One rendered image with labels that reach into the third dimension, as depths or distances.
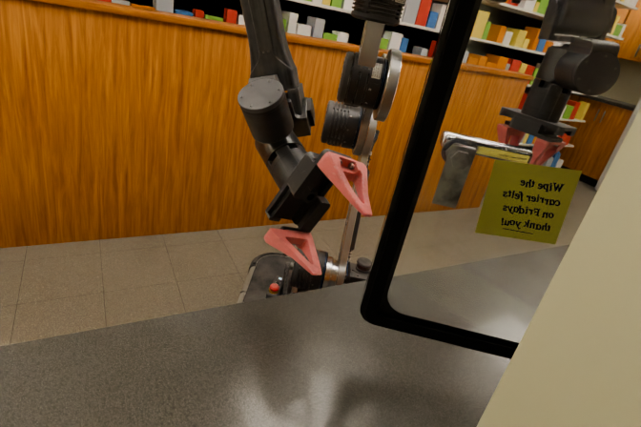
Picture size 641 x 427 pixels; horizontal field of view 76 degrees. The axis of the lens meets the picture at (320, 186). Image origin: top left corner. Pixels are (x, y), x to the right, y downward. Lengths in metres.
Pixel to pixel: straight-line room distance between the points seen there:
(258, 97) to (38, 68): 1.65
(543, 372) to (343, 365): 0.29
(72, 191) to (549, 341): 2.17
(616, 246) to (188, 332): 0.42
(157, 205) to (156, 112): 0.51
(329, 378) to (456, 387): 0.15
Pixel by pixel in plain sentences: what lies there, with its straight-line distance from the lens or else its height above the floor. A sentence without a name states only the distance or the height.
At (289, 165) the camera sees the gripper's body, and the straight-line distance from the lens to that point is 0.50.
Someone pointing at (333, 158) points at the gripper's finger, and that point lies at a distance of 0.45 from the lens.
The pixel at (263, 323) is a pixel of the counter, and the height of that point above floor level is 0.94.
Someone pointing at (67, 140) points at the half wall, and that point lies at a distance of 2.17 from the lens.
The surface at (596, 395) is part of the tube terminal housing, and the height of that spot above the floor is 1.16.
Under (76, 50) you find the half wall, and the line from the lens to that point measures 2.06.
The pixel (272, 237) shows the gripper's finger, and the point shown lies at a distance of 0.50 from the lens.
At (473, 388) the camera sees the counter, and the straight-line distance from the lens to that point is 0.54.
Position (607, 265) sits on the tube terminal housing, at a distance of 0.22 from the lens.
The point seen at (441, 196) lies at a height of 1.16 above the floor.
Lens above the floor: 1.29
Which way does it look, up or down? 23 degrees down
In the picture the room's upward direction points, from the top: 12 degrees clockwise
